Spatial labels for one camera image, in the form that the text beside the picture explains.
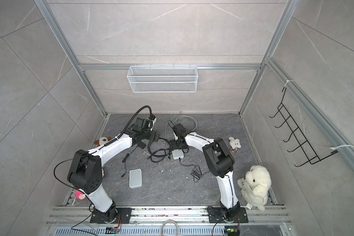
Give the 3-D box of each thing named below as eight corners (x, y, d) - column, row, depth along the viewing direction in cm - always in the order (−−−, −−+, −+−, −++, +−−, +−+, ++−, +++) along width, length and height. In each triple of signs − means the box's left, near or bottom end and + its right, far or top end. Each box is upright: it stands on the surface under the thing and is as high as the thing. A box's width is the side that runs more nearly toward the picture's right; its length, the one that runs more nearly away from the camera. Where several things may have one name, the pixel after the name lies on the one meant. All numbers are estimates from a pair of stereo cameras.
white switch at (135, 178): (129, 188, 84) (128, 187, 82) (130, 171, 91) (129, 169, 89) (141, 186, 85) (140, 185, 83) (141, 169, 91) (140, 168, 90)
